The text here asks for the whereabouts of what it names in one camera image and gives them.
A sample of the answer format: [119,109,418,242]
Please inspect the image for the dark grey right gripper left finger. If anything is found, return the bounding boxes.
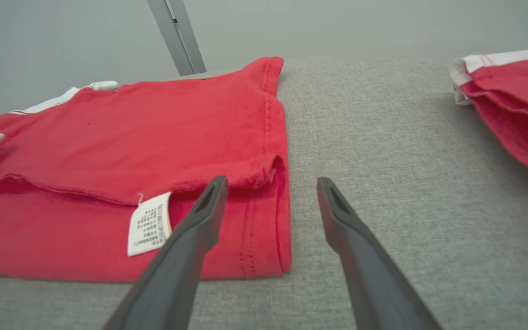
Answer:
[104,176,228,330]

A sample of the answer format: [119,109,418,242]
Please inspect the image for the red cotton garment with label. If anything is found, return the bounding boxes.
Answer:
[0,56,292,282]

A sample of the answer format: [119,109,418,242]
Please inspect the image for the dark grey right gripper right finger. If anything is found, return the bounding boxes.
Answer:
[317,177,443,330]

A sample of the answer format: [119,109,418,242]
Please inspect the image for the red shorts with white stripe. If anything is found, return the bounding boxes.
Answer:
[450,48,528,175]

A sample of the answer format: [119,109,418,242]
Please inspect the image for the grey metal post with notches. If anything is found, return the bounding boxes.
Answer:
[147,0,206,76]

